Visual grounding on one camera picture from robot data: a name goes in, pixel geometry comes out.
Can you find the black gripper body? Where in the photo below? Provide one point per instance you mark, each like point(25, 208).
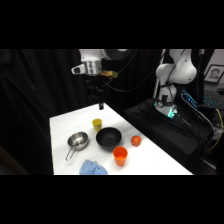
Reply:
point(92, 81)

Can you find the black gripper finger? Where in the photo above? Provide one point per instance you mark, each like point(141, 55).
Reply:
point(91, 97)
point(101, 105)

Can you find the red patterned ball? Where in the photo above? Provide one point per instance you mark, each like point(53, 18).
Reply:
point(136, 140)

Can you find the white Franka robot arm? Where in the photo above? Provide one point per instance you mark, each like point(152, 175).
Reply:
point(178, 71)

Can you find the black bowl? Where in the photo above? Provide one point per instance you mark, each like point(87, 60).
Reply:
point(108, 136)

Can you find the small yellow cup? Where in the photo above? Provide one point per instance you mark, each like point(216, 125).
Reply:
point(97, 124)

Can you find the orange plastic cup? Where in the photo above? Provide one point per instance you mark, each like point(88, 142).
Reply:
point(120, 156)

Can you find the black curtain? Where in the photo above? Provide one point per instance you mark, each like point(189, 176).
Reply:
point(30, 100)

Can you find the blue cloth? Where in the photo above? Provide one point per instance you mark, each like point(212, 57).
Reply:
point(92, 167)

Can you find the small green status light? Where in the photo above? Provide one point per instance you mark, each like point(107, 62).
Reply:
point(171, 112)

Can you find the black cloth-covered robot stand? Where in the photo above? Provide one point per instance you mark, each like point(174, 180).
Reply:
point(166, 133)

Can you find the blue-lit keyboard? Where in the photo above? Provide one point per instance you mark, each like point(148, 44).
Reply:
point(206, 99)

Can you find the framed portrait picture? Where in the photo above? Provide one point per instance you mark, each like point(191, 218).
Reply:
point(214, 73)

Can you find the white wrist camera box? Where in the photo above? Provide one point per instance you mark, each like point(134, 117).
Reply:
point(77, 69)

